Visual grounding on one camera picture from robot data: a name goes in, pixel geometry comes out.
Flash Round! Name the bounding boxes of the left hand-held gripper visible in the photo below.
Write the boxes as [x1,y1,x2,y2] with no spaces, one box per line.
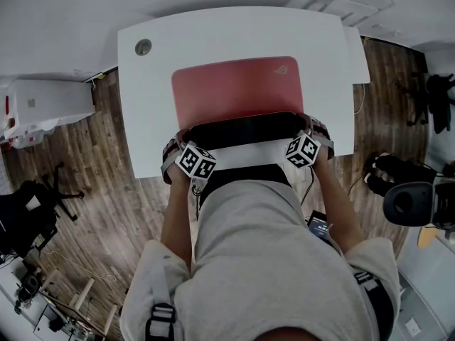
[161,129,218,184]

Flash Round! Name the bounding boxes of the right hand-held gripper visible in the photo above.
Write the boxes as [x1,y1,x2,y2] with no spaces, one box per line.
[283,113,336,169]

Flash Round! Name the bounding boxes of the red desk mat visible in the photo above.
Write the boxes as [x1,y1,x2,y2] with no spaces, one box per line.
[171,55,311,153]

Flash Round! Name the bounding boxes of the person's left forearm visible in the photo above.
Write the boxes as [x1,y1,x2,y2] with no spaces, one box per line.
[159,170,195,262]

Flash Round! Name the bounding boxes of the person's right forearm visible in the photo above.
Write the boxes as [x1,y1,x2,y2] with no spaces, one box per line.
[312,154,365,255]

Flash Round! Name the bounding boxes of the person's right hand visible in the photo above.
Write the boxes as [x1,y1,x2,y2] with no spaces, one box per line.
[308,116,333,141]

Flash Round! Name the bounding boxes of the person's left hand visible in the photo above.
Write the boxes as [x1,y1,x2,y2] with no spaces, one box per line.
[162,135,183,163]

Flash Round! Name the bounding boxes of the white table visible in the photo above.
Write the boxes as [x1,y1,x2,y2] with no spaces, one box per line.
[117,6,356,180]

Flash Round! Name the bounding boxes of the person's black trousers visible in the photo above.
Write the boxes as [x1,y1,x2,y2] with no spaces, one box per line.
[198,163,292,209]

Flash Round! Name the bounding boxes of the white chair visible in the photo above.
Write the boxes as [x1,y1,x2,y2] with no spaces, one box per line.
[284,0,395,85]

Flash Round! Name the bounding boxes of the black device with screen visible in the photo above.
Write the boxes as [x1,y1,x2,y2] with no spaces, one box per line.
[307,210,333,242]

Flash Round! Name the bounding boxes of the grey rimmed black seat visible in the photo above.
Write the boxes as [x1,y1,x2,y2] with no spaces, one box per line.
[383,181,437,229]

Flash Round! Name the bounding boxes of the black office chair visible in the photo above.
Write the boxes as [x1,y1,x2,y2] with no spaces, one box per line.
[403,71,455,134]
[0,161,85,259]

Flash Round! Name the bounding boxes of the white cabinet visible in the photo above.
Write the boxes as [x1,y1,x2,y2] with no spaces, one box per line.
[5,79,97,127]

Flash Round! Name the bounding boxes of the person's grey shirt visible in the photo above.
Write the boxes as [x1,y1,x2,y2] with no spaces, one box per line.
[119,179,402,341]

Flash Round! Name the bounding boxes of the yellow round table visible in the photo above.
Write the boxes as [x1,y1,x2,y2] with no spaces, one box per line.
[417,225,447,251]

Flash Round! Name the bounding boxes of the white socket plate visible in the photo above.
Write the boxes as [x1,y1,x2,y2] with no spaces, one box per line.
[405,317,423,337]

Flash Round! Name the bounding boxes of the white cluttered workbench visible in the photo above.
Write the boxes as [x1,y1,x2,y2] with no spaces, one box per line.
[0,257,107,341]

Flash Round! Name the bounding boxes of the white floor cable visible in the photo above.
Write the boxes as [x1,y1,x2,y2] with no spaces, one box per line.
[42,249,117,283]
[353,82,367,114]

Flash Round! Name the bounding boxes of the grey table cable grommet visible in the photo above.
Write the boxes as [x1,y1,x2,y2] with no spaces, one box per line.
[134,38,153,57]

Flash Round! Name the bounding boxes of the wooden frame stand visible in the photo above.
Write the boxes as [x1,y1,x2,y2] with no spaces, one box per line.
[38,268,118,337]

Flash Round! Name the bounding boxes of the grey black harness strap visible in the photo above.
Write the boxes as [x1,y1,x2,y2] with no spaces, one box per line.
[144,303,178,341]
[353,271,397,341]

